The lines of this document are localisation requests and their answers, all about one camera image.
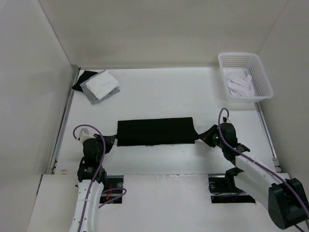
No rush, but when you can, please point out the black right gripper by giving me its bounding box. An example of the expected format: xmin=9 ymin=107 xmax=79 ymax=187
xmin=197 ymin=124 xmax=225 ymax=149

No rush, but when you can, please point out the black tank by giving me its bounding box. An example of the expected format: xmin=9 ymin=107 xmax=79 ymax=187
xmin=72 ymin=71 xmax=98 ymax=92
xmin=116 ymin=117 xmax=198 ymax=146

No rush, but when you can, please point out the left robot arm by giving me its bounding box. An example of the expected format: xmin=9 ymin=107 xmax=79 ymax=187
xmin=69 ymin=134 xmax=116 ymax=232

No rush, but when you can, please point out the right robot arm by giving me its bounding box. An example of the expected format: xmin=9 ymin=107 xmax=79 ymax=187
xmin=198 ymin=123 xmax=309 ymax=230

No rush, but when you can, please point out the folded grey tank top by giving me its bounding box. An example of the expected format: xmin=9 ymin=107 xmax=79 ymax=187
xmin=81 ymin=75 xmax=120 ymax=104

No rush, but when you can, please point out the folded white tank top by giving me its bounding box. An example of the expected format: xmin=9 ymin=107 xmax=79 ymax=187
xmin=85 ymin=71 xmax=120 ymax=100

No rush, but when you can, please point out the white tank top in basket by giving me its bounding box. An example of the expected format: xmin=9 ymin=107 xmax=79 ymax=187
xmin=225 ymin=69 xmax=255 ymax=97

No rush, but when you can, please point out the folded black tank top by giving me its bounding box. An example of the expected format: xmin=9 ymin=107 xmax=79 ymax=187
xmin=72 ymin=71 xmax=98 ymax=92

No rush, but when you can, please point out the white plastic basket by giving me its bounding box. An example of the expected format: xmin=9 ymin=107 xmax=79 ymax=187
xmin=218 ymin=53 xmax=274 ymax=103

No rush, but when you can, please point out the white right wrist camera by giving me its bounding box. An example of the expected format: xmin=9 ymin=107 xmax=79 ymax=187
xmin=222 ymin=116 xmax=231 ymax=123

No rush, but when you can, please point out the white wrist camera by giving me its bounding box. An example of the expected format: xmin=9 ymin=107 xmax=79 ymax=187
xmin=222 ymin=116 xmax=231 ymax=123
xmin=78 ymin=128 xmax=95 ymax=143

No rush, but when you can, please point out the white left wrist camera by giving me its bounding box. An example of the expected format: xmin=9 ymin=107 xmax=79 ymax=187
xmin=78 ymin=128 xmax=95 ymax=143

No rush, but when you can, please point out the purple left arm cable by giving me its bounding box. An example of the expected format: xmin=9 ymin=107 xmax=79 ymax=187
xmin=73 ymin=124 xmax=127 ymax=232

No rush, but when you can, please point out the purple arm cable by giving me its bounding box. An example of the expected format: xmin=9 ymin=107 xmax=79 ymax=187
xmin=73 ymin=124 xmax=127 ymax=232
xmin=218 ymin=108 xmax=309 ymax=232

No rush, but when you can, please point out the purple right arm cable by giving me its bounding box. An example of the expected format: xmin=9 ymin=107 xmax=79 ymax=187
xmin=218 ymin=108 xmax=309 ymax=232

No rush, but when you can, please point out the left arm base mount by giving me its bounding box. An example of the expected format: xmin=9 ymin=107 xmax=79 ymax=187
xmin=99 ymin=175 xmax=124 ymax=204

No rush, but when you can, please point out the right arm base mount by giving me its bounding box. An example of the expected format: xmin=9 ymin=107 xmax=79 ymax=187
xmin=208 ymin=167 xmax=256 ymax=203

